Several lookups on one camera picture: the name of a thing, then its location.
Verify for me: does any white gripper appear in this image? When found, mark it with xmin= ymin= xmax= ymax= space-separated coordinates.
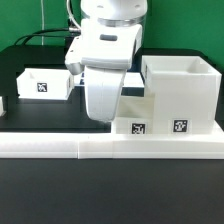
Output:
xmin=65 ymin=19 xmax=143 ymax=122

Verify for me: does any white front drawer box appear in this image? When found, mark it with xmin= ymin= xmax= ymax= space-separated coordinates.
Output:
xmin=111 ymin=95 xmax=154 ymax=135

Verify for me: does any white drawer box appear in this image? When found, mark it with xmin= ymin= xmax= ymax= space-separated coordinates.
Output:
xmin=111 ymin=95 xmax=154 ymax=135
xmin=16 ymin=68 xmax=74 ymax=100

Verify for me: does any white drawer cabinet frame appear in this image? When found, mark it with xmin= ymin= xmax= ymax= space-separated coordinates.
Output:
xmin=141 ymin=55 xmax=222 ymax=134

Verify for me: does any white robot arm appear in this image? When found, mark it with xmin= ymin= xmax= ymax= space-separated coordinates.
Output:
xmin=65 ymin=0 xmax=148 ymax=122

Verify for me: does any white rear drawer box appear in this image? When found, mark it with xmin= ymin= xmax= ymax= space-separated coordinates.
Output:
xmin=16 ymin=68 xmax=74 ymax=100

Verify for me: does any white fiducial marker sheet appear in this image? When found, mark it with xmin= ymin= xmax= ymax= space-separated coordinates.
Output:
xmin=74 ymin=72 xmax=144 ymax=88

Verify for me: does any white L-shaped fence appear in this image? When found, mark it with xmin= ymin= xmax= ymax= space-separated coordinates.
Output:
xmin=0 ymin=103 xmax=224 ymax=160

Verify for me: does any black cable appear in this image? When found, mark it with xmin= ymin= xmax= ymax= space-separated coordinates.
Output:
xmin=13 ymin=18 xmax=83 ymax=46

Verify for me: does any white thin cable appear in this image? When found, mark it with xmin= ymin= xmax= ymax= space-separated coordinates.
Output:
xmin=40 ymin=0 xmax=45 ymax=46

